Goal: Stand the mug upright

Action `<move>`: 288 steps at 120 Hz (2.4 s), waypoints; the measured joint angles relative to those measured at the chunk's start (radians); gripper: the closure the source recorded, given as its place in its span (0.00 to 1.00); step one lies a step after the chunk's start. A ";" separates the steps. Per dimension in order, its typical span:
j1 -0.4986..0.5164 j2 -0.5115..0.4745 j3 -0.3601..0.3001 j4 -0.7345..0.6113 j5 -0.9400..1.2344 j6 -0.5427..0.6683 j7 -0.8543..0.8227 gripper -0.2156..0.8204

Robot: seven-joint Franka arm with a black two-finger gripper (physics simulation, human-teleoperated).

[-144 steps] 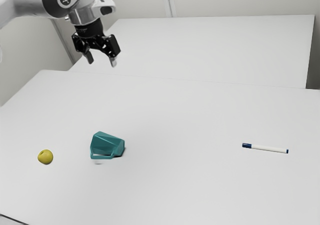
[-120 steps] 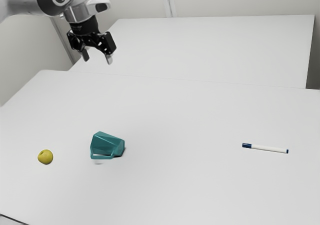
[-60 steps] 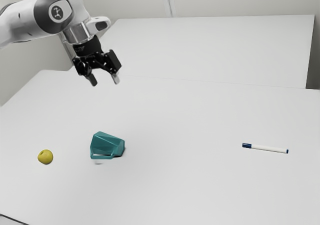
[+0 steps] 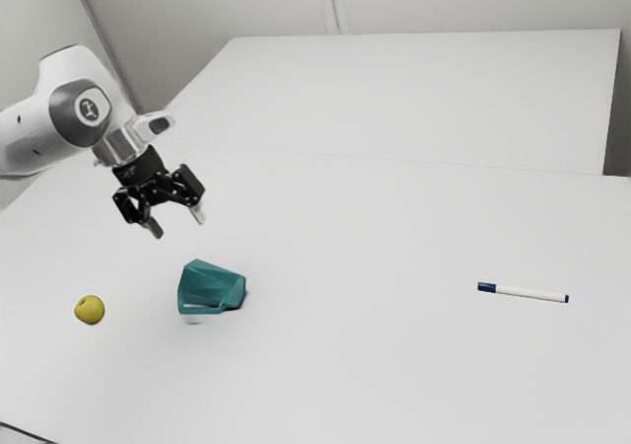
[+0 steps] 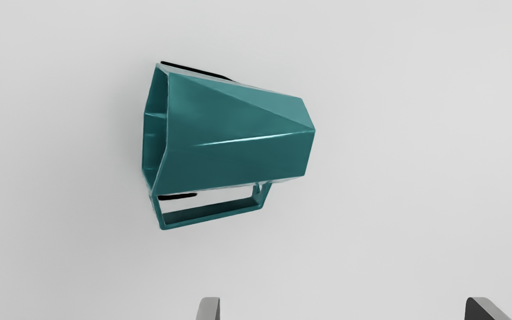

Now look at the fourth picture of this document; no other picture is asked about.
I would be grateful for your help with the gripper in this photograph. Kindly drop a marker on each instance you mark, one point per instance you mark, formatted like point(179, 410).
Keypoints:
point(137, 169)

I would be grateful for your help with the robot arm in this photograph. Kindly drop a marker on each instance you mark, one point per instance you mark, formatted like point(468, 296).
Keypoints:
point(59, 103)

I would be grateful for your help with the teal faceted mug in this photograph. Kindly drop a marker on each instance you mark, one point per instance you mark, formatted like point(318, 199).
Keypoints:
point(209, 286)

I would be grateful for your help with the yellow-green apple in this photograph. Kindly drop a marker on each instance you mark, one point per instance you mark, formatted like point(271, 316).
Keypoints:
point(89, 309)

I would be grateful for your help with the white marker with blue cap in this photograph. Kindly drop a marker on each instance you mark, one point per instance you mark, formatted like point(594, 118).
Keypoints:
point(523, 292)

